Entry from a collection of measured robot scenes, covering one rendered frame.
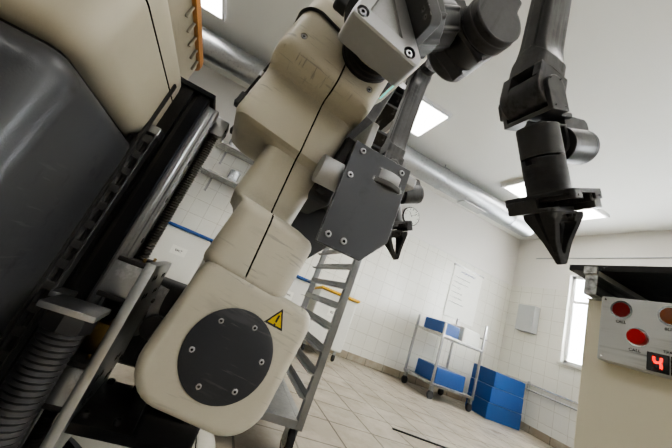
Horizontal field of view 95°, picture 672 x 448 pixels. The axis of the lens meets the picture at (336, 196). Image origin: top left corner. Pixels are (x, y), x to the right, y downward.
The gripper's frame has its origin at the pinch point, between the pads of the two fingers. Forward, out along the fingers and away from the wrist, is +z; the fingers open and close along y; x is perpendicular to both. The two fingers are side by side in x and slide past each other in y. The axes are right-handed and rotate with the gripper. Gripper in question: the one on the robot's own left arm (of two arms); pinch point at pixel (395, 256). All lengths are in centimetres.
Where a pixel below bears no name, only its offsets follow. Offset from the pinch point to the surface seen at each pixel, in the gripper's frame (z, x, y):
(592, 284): 9.8, -39.3, -24.1
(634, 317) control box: 16, -36, -33
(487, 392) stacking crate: 213, -303, 286
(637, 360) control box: 23, -32, -33
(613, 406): 33, -31, -29
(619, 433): 37, -29, -30
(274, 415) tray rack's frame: 58, 25, 58
